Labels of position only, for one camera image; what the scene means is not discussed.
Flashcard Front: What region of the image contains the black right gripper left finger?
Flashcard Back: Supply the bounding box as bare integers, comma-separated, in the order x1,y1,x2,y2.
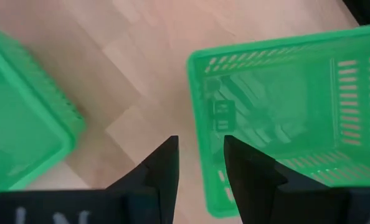
105,135,180,224

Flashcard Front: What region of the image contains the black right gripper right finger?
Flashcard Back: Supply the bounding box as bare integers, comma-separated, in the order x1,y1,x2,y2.
224,135,351,224

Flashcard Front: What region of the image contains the green plastic slotted basket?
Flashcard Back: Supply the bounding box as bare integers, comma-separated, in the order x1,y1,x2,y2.
0,21,86,195
186,23,370,218

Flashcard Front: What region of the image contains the black aluminium frame rail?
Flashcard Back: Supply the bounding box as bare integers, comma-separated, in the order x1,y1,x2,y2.
342,0,370,26

